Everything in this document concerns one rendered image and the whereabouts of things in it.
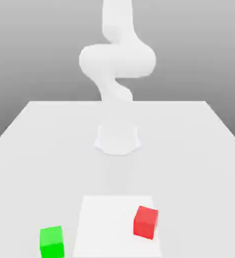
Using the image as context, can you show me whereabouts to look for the small red cube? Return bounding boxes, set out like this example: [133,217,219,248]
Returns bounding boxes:
[133,205,159,240]

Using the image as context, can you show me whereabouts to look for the small green cube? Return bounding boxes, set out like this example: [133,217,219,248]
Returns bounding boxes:
[39,225,65,258]

